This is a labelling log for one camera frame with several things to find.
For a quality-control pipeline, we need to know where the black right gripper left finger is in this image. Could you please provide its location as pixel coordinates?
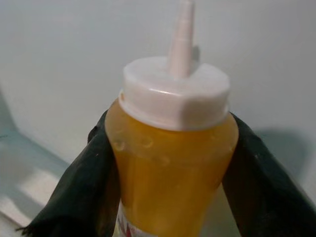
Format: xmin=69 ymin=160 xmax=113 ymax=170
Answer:
xmin=16 ymin=108 xmax=122 ymax=237

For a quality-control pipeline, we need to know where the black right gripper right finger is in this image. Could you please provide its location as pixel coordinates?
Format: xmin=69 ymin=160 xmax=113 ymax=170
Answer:
xmin=222 ymin=111 xmax=316 ymax=237

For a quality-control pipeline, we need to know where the yellow mustard squeeze bottle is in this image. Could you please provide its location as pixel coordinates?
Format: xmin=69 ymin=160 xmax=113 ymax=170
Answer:
xmin=103 ymin=0 xmax=240 ymax=237

